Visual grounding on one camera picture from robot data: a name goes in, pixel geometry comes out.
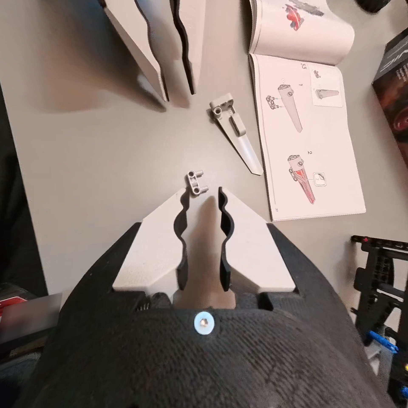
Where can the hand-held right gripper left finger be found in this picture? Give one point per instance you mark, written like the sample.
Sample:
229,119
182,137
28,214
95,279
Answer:
149,255

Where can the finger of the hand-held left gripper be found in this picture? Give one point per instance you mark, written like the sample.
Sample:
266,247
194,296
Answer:
193,35
137,41

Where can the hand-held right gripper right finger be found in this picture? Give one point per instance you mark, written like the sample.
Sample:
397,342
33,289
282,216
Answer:
251,255

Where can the small grey brick connector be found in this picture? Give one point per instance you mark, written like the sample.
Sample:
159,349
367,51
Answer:
193,183

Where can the long grey brick panel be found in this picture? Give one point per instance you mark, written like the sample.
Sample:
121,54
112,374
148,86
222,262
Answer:
245,146

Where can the open instruction booklet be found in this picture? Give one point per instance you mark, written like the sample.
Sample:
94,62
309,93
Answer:
318,127

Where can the black toy tyre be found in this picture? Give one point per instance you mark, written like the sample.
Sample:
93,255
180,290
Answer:
373,4

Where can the dark cardboard set box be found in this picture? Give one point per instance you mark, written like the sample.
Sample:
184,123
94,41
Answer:
393,83

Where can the black brick model frame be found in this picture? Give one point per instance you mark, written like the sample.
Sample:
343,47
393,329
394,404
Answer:
379,271

